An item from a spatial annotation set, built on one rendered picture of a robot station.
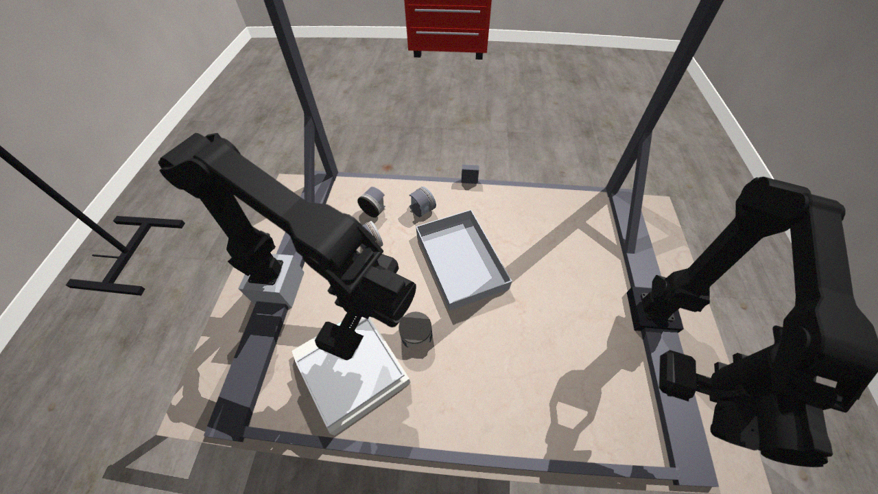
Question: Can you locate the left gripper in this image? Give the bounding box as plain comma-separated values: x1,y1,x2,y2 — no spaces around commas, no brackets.
659,350,761,403

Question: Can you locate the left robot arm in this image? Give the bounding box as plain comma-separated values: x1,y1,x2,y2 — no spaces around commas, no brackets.
641,176,878,467

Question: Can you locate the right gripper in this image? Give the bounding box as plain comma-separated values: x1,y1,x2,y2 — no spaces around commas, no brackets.
315,254,399,360

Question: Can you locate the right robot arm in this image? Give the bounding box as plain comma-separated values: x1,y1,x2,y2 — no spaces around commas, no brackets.
158,133,416,327

